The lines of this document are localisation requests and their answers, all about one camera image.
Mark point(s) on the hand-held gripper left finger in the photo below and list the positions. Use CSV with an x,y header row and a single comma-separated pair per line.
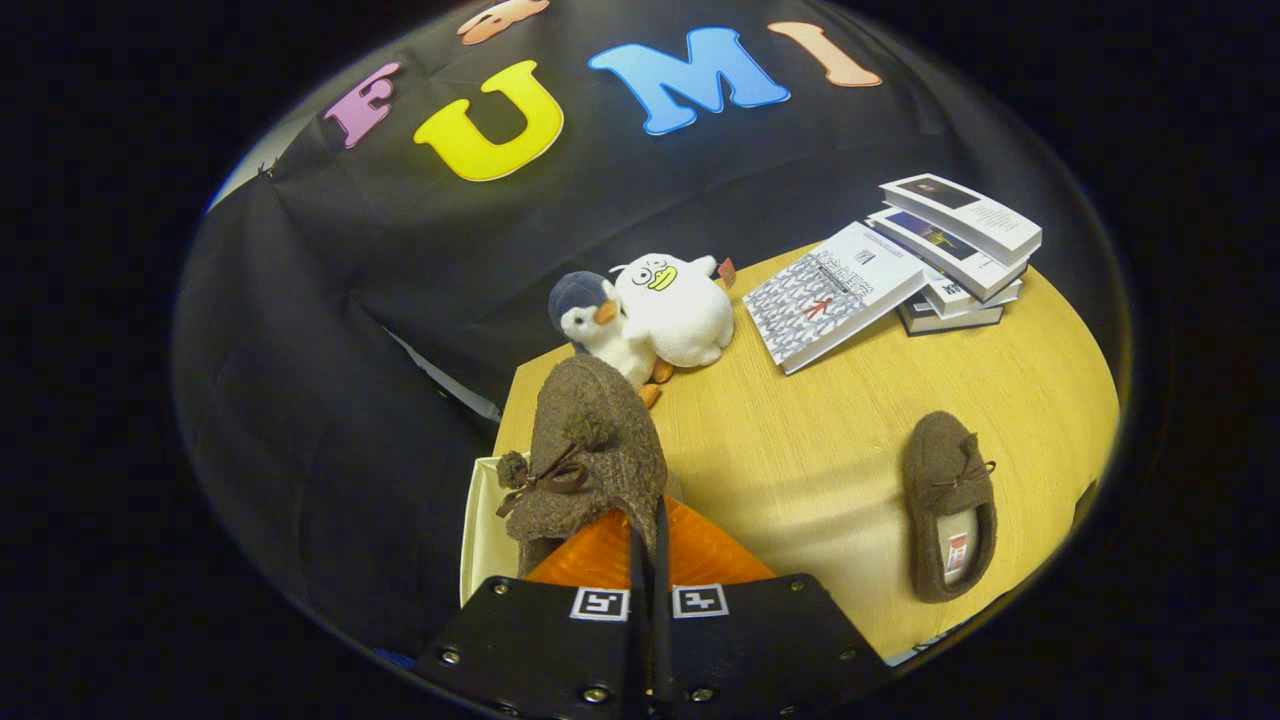
x,y
637,620

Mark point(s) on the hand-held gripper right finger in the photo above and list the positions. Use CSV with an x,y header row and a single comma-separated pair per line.
x,y
663,620

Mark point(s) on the beige fabric storage box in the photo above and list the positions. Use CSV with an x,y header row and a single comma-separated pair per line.
x,y
485,540

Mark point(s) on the brown fuzzy slipper shoe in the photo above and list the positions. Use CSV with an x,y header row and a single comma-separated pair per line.
x,y
600,440
945,470

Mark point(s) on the grey white penguin plush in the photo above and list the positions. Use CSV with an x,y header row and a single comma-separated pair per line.
x,y
590,320

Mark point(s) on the white duck plush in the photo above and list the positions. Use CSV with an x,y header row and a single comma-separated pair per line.
x,y
675,310

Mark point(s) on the grey patterned cover book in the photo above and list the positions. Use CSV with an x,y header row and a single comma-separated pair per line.
x,y
835,295

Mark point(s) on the black backdrop cloth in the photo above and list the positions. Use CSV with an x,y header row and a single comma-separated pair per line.
x,y
330,350

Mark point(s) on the dark cover book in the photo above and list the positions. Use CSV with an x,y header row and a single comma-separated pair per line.
x,y
945,320

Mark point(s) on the plain white book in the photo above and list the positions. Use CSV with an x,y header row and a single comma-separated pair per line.
x,y
965,298

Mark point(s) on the white book with blue picture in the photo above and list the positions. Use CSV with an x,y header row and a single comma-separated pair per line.
x,y
945,250

